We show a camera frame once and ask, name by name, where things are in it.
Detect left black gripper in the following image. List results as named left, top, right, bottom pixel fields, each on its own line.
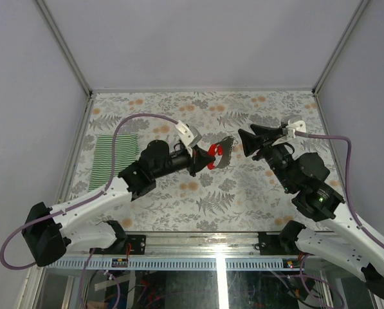
left=154, top=144, right=216, bottom=180

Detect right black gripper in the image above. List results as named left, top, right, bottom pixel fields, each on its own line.
left=237, top=123, right=296, bottom=192

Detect red handled metal key tool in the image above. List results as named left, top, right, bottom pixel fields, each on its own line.
left=207, top=136, right=234, bottom=170

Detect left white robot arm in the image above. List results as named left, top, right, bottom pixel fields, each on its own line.
left=21, top=140, right=215, bottom=267

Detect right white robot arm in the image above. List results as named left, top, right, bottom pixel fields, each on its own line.
left=238, top=124, right=384, bottom=300

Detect green striped cloth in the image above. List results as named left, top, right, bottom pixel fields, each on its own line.
left=88, top=134, right=140, bottom=191

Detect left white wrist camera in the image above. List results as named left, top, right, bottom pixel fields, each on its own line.
left=175, top=120, right=201, bottom=154

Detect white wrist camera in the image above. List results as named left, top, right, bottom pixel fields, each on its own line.
left=281, top=115, right=306, bottom=140
left=175, top=120, right=201, bottom=154

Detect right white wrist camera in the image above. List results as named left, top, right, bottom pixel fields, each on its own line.
left=281, top=115, right=306, bottom=140

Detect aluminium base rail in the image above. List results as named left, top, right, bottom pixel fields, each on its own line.
left=50, top=232, right=300, bottom=272

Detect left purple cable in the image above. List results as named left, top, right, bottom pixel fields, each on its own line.
left=0, top=114, right=179, bottom=270

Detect purple cable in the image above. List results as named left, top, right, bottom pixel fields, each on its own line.
left=294, top=131, right=384, bottom=260
left=0, top=114, right=179, bottom=270

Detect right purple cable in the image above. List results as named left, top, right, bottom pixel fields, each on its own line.
left=294, top=131, right=384, bottom=260

